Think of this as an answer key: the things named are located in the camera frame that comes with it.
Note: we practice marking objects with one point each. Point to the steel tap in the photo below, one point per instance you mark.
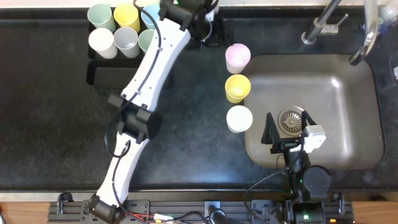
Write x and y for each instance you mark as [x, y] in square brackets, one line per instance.
[311, 34]

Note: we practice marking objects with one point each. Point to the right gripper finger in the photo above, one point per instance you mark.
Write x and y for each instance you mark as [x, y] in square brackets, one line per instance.
[307, 119]
[270, 132]

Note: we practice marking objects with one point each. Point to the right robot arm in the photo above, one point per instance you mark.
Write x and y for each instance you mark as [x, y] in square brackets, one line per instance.
[315, 182]

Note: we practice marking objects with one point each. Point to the mounting rail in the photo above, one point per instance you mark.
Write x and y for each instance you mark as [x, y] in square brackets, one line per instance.
[186, 208]

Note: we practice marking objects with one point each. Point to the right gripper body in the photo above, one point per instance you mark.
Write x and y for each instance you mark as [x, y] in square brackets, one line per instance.
[284, 146]

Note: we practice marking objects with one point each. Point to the green cup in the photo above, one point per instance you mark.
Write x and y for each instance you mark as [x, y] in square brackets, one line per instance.
[145, 39]
[99, 15]

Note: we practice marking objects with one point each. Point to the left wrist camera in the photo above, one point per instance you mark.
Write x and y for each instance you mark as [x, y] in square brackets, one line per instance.
[213, 14]

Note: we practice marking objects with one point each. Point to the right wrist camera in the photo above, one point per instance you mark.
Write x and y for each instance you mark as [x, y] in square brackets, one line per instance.
[314, 137]

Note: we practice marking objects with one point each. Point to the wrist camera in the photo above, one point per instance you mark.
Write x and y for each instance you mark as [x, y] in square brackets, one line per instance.
[314, 137]
[213, 14]

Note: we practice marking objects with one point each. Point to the white cup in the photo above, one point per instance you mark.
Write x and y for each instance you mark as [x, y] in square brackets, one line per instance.
[239, 118]
[101, 40]

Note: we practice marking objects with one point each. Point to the pink cup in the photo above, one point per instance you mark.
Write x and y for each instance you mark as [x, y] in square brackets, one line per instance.
[237, 56]

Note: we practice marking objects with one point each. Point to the grey cup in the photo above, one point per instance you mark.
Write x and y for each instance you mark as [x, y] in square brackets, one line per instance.
[126, 39]

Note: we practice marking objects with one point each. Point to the steel sink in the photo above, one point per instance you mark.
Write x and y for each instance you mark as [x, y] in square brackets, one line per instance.
[342, 109]

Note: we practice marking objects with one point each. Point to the blue cup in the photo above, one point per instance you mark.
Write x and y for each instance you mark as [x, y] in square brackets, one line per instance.
[149, 15]

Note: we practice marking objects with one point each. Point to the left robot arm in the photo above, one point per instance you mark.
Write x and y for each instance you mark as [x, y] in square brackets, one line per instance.
[168, 56]

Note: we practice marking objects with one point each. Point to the yellow cup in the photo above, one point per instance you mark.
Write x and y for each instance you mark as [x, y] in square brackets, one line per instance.
[126, 15]
[237, 87]

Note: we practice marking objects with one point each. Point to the black tray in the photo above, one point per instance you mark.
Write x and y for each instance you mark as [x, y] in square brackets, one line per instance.
[112, 76]

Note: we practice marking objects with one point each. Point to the blue soap bottle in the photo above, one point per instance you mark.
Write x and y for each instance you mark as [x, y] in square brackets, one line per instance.
[388, 14]

